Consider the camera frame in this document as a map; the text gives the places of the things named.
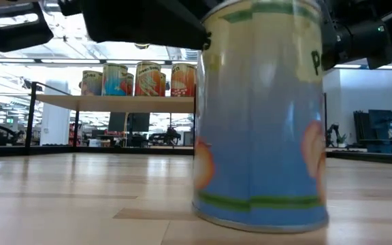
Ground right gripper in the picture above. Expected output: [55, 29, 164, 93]
[320, 0, 392, 71]

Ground tomatoes can blue label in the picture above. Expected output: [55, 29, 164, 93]
[101, 63, 129, 97]
[127, 72, 135, 97]

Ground corn can red label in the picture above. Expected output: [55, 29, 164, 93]
[170, 63, 197, 97]

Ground peaches can blue label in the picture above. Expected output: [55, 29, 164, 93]
[191, 0, 329, 235]

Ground dark blue background workstation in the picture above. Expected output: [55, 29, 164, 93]
[354, 109, 392, 154]

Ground black background monitor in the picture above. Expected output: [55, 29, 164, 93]
[108, 112, 128, 133]
[128, 112, 151, 133]

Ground dark office chair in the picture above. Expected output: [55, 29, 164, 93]
[165, 127, 182, 146]

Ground wooden shelf with black frame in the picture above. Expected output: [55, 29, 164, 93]
[24, 80, 327, 154]

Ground black table frame rail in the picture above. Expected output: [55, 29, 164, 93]
[0, 144, 392, 167]

